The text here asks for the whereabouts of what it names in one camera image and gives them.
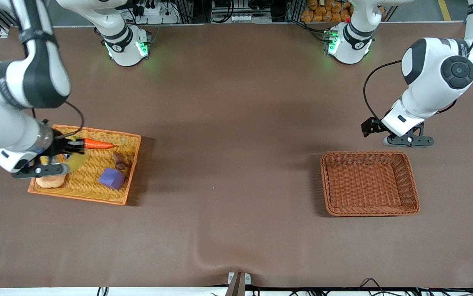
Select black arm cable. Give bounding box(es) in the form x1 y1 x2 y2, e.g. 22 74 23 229
362 60 404 120
31 100 85 140

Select white power strip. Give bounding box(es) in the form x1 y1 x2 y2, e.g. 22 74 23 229
132 0 180 24

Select orange toy carrot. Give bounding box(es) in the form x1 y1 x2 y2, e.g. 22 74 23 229
81 138 115 150

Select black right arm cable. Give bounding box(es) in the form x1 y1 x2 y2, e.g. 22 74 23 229
31 100 85 140

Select brown toy root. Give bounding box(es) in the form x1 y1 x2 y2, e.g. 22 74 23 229
112 151 132 171

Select purple foam cube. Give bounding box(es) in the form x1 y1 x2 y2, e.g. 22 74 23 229
98 167 125 190

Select yellow clear tape roll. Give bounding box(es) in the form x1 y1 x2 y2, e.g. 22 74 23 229
67 136 85 172

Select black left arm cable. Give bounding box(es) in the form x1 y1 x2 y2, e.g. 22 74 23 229
362 60 404 120

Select bag of orange snacks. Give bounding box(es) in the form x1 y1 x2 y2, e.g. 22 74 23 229
301 0 354 23

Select white connector block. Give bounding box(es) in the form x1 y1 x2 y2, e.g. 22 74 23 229
211 12 262 24

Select yellow wicker basket orange rim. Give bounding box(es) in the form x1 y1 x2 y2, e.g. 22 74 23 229
28 124 142 206

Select black floor cables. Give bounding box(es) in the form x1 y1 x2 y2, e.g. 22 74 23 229
208 278 473 296

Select toy croissant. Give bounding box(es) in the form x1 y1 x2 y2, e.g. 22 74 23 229
36 174 67 189

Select brown wicker basket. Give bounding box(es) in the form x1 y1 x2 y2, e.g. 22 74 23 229
320 151 420 217

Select metal table clamp bracket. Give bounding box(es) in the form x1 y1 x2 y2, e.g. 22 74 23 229
225 271 252 296

